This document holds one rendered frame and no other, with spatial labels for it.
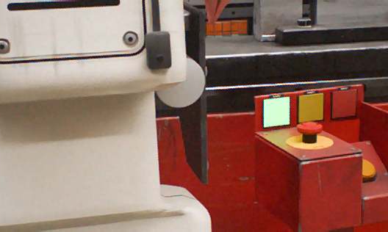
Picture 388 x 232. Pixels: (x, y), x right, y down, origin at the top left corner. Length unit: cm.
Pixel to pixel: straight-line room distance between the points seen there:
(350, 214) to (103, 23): 77
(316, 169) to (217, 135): 34
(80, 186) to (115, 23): 14
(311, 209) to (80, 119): 65
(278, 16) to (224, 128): 26
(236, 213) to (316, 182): 37
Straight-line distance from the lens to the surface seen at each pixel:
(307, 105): 130
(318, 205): 117
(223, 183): 148
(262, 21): 155
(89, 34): 50
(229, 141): 145
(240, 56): 142
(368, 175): 127
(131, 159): 58
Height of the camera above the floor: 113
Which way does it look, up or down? 15 degrees down
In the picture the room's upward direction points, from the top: 1 degrees counter-clockwise
